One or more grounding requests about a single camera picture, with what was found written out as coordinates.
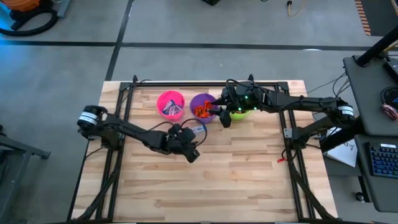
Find black coiled cable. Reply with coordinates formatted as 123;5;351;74
379;86;398;108

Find black desk pole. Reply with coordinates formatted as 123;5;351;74
355;24;398;67

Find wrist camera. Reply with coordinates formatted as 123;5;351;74
219;111;233;129
181;127;197;144

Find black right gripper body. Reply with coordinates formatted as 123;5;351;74
222;86;246;113

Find black backlit keyboard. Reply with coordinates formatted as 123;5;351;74
369;142;398;180

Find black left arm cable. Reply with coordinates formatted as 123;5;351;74
144;118;208;149

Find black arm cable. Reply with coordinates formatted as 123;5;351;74
225;78;274;108
144;118;208;149

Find white paper sheet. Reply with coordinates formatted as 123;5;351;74
323;126;358;168

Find green plastic bucket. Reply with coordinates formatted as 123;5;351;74
229;109;252;121

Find gray metal cart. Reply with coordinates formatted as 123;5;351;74
0;124;52;224

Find black mat with striped edge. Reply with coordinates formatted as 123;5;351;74
354;0;398;37

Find red braided cable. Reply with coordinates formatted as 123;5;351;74
381;103;398;121

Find yellow extension cable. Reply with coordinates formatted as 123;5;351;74
286;0;307;17

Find gray desk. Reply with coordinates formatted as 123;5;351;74
343;55;398;137
354;134;398;213

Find pink plastic bucket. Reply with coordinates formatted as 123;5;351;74
156;90;187;121

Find purple plastic bucket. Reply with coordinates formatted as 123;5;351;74
189;93;220;125

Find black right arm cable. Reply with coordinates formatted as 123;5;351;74
225;78;274;108

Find black aluminium rig frame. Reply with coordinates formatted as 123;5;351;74
67;73;338;224

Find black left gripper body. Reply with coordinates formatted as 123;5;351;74
161;133;195;155

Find orange shop vacuum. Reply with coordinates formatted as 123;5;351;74
0;0;41;12

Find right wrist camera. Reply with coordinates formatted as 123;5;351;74
219;111;233;129

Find black vacuum hose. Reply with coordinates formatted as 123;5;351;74
0;7;59;37

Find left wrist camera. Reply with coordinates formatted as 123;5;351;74
181;127;197;144

